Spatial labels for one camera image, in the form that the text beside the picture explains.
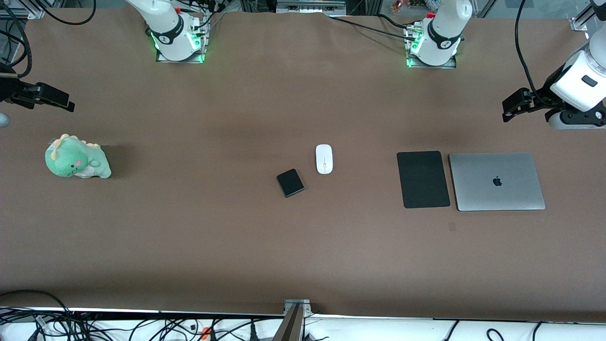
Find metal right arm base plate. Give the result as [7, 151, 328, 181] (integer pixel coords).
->
[155, 19, 206, 63]

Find grey closed laptop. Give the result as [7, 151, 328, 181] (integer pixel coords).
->
[449, 152, 546, 212]

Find green dinosaur plush toy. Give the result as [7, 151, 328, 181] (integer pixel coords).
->
[45, 134, 112, 179]

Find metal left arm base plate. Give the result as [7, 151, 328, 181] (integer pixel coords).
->
[405, 24, 458, 70]

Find black mouse pad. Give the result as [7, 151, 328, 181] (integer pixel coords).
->
[397, 151, 451, 209]

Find aluminium profile post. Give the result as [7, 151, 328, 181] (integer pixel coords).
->
[272, 299, 312, 341]

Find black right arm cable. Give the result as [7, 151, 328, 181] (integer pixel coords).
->
[0, 0, 97, 79]

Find white computer mouse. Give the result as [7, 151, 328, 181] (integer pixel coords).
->
[315, 144, 333, 175]

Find tangled black floor cables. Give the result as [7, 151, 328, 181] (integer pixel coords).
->
[0, 308, 285, 341]

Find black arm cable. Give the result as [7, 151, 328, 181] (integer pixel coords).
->
[515, 0, 552, 102]
[0, 0, 97, 79]

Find aluminium corner frame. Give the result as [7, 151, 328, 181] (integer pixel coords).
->
[570, 0, 606, 32]

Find black looped floor cable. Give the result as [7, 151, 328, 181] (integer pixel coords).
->
[0, 290, 72, 332]

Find small black square box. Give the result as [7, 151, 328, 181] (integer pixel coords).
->
[276, 169, 305, 198]

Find thick black table cable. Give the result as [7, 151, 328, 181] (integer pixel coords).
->
[329, 14, 411, 38]

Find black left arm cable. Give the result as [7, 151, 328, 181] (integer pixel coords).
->
[515, 0, 552, 102]

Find aluminium frame bar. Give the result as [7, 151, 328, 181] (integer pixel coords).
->
[276, 0, 347, 14]

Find brown table cover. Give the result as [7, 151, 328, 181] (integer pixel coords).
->
[0, 7, 606, 323]

